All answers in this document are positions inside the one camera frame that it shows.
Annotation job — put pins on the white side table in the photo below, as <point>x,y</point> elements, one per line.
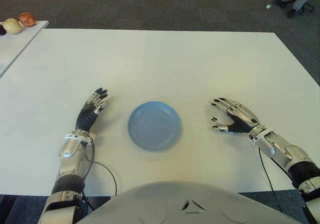
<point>13,48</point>

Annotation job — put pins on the robot right arm silver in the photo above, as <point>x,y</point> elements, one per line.
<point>272,146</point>

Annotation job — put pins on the grey robot torso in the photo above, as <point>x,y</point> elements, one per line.
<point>175,204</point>

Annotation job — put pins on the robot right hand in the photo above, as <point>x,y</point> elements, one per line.
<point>246,118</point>

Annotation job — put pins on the black round object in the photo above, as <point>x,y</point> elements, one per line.
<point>2,30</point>

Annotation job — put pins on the blue round plate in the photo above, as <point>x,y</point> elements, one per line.
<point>153,126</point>

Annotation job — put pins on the robot left arm silver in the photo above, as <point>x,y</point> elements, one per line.
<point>70,148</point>

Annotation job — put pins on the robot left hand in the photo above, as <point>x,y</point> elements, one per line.
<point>86,118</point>

